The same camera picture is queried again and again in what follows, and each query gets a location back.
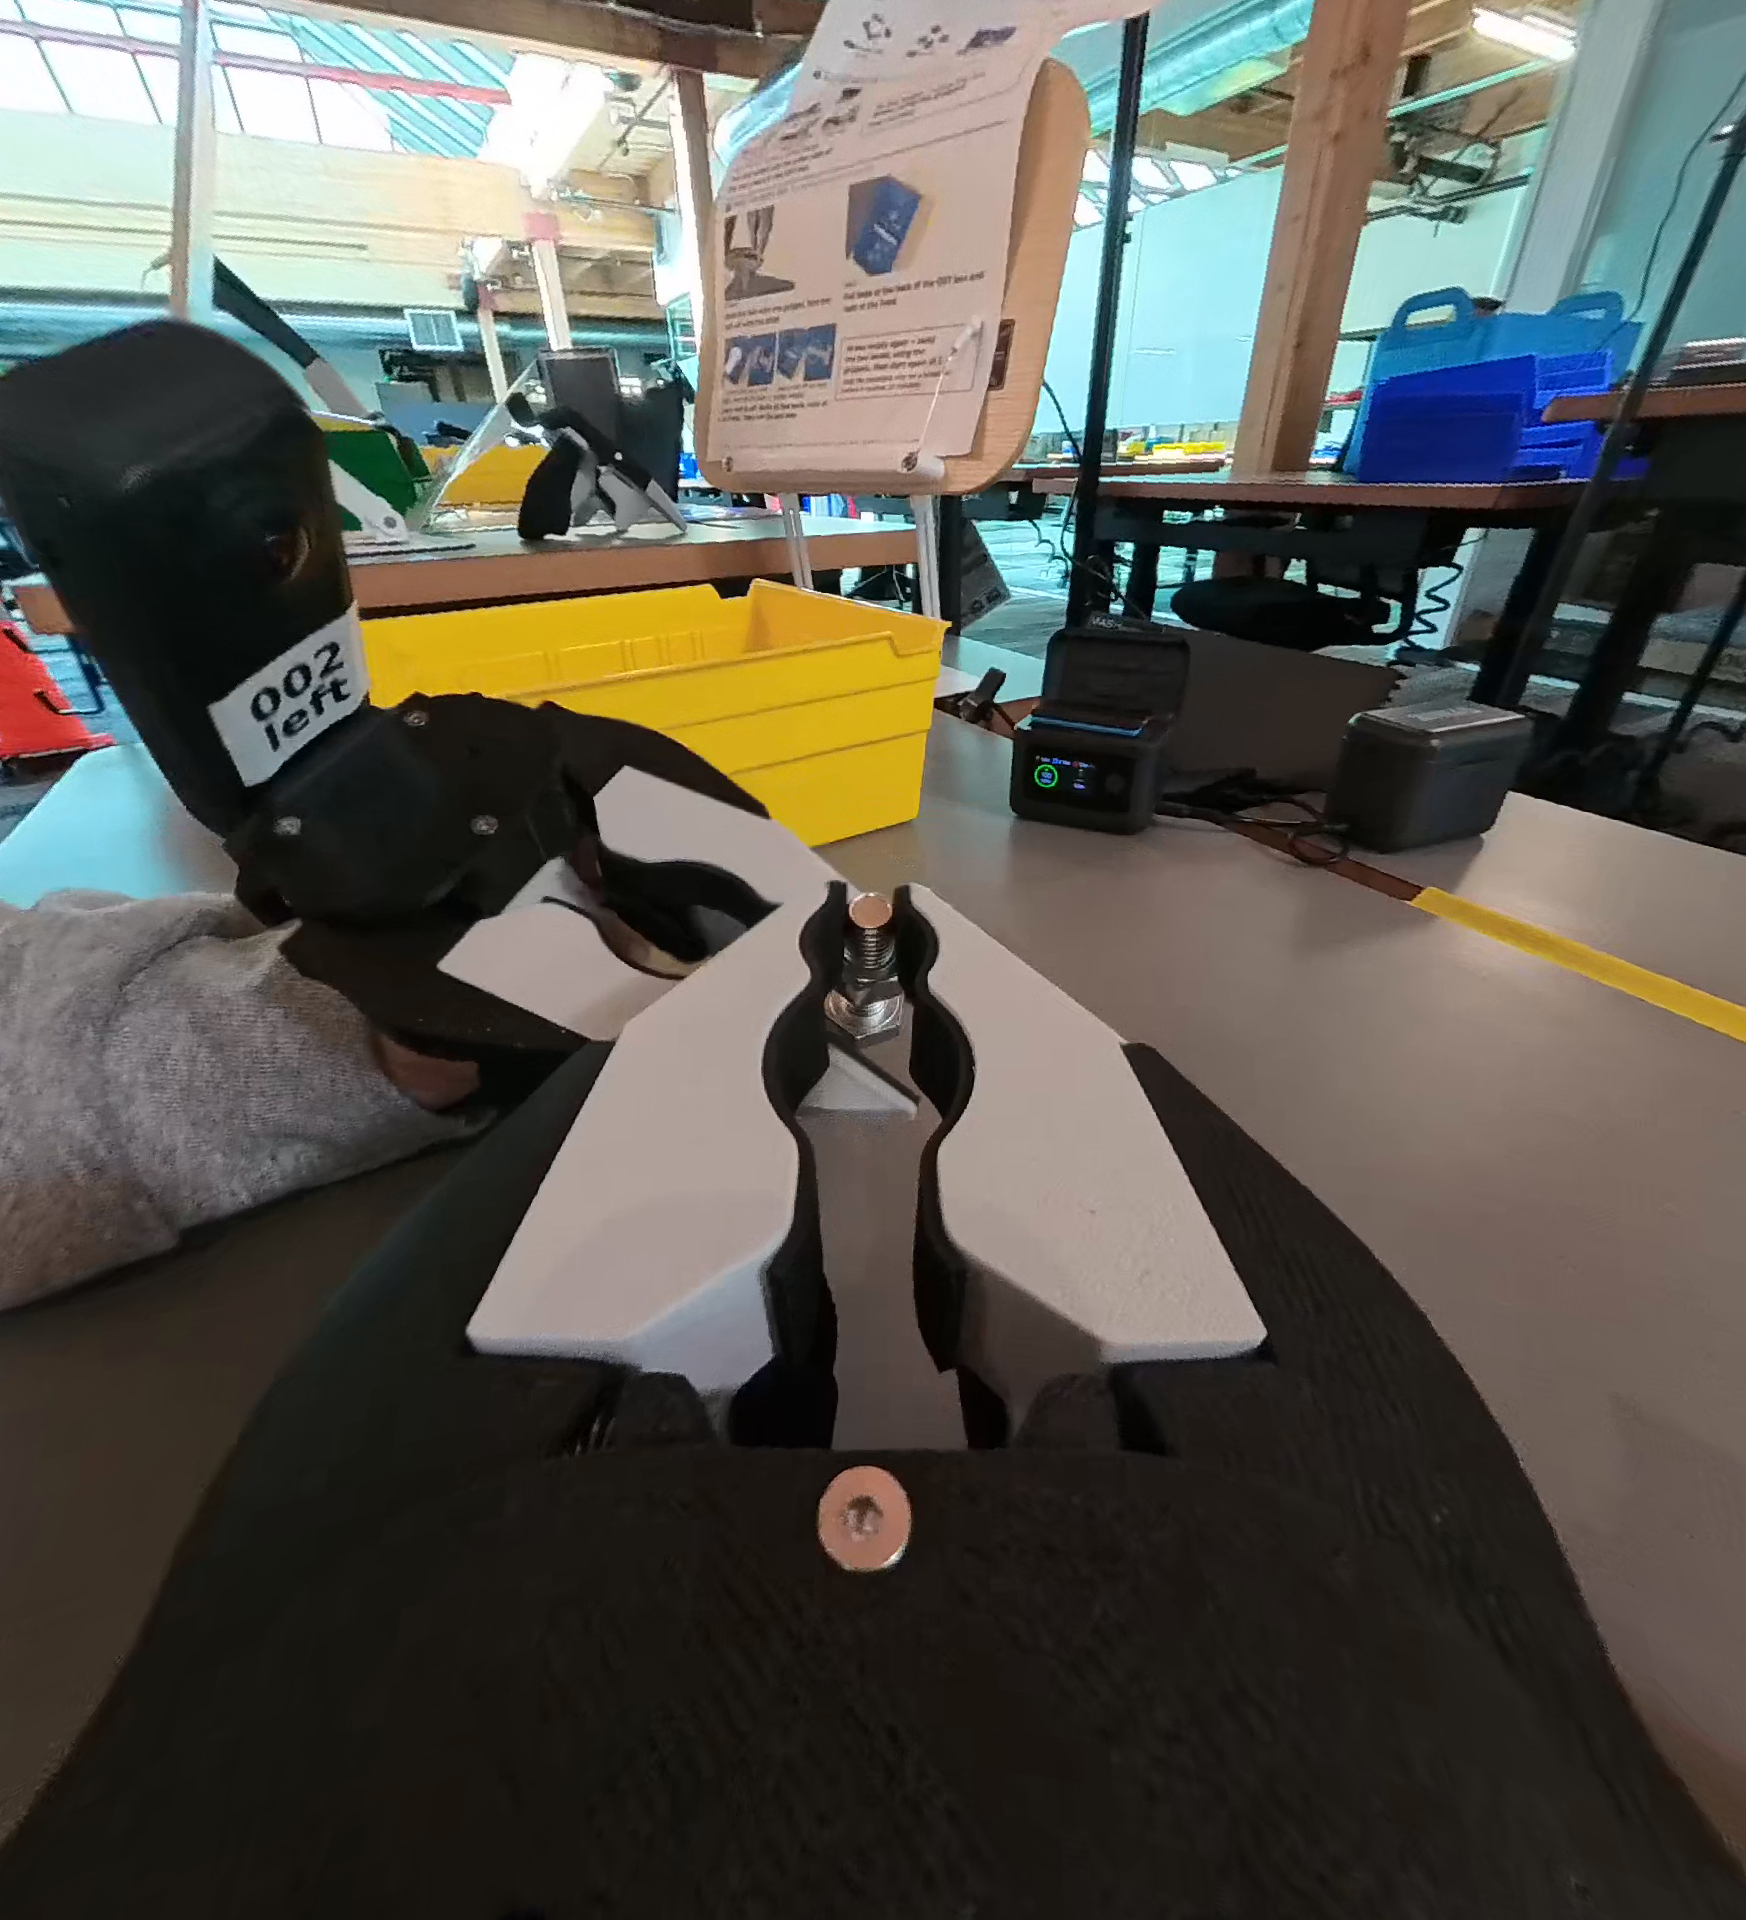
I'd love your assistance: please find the black label printer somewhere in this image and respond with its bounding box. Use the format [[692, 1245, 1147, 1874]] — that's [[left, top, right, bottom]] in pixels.
[[1007, 621, 1194, 837]]

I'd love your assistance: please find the orange traffic cone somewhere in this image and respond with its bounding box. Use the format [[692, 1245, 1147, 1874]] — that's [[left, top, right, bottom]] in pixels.
[[0, 523, 117, 771]]

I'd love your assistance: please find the black cable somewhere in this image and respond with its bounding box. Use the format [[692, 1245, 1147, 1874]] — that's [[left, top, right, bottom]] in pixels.
[[1155, 769, 1357, 875]]

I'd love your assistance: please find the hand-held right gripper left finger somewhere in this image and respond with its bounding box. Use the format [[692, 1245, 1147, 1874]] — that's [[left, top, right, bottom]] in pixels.
[[464, 885, 854, 1434]]

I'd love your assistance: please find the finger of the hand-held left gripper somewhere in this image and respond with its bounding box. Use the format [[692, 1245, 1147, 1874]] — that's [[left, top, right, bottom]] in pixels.
[[592, 766, 849, 935], [439, 897, 924, 1123]]

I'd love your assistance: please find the stack of blue bins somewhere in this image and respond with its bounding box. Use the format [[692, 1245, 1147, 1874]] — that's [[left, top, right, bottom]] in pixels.
[[1338, 289, 1650, 486]]

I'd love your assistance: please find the grey charger box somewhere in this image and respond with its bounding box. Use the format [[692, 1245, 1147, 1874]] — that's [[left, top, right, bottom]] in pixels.
[[1327, 699, 1539, 856]]

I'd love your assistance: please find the black metal pole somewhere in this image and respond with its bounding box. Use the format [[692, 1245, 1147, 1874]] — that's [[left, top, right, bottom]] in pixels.
[[1065, 0, 1155, 635]]

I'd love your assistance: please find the person's left hand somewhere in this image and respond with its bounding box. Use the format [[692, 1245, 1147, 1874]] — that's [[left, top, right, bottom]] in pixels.
[[370, 1028, 502, 1117]]

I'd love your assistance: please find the black tripod stand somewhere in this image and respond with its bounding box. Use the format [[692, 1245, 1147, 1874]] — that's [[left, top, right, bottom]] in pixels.
[[1489, 0, 1746, 715]]

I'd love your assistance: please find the wooden table with black legs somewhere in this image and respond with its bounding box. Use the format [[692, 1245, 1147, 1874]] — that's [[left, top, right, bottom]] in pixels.
[[993, 377, 1746, 708]]

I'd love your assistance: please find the wooden support post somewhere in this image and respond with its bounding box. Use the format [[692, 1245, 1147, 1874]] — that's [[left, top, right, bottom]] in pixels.
[[1230, 0, 1403, 478]]

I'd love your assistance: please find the yellow plastic bin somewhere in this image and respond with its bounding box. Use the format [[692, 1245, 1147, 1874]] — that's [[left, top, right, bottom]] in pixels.
[[361, 578, 954, 850]]

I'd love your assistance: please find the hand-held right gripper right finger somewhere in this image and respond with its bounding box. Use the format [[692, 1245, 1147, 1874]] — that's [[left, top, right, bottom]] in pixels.
[[904, 885, 1272, 1450]]

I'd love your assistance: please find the green and white object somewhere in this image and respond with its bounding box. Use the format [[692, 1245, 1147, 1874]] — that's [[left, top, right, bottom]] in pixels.
[[209, 256, 435, 546]]

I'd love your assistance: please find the black office chair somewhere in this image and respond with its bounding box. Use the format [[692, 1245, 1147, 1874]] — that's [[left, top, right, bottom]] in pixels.
[[1170, 575, 1419, 652]]

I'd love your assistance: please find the person's left forearm grey sleeve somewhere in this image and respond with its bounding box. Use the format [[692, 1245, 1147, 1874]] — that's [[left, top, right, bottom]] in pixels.
[[0, 875, 492, 1335]]

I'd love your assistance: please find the printed instruction sheet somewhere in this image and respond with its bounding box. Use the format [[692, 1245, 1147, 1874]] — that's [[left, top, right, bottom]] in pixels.
[[704, 0, 1160, 470]]

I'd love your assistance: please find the long wooden table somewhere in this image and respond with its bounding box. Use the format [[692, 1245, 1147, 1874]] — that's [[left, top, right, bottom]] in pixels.
[[11, 507, 954, 635]]

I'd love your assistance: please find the yellow tape line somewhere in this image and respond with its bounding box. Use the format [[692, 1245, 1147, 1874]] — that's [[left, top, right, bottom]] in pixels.
[[1411, 885, 1746, 1082]]

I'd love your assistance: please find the instruction sheet on wooden board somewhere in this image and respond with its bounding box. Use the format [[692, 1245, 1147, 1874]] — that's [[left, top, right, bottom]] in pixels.
[[694, 57, 1094, 501]]

